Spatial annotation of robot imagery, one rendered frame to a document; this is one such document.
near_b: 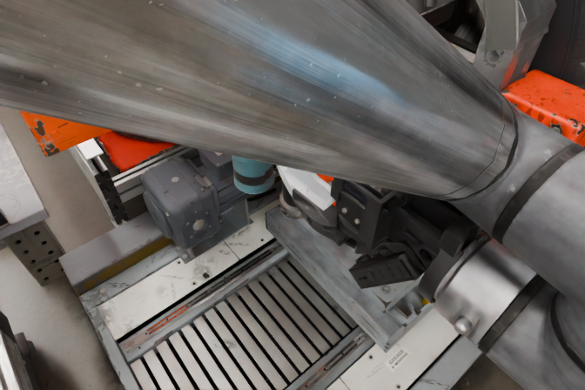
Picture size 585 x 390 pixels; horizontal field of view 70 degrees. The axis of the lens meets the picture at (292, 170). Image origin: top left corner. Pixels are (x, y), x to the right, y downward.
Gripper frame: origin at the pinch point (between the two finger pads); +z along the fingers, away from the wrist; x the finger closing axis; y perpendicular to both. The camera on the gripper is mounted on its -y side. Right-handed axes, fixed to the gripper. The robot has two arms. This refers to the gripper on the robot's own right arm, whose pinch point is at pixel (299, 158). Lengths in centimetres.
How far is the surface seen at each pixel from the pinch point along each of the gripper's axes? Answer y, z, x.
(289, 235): -68, 32, -25
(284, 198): -5.8, 0.5, 1.7
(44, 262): -74, 73, 35
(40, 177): -83, 122, 25
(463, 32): -0.6, 6.6, -41.1
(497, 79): 6.5, -9.4, -20.4
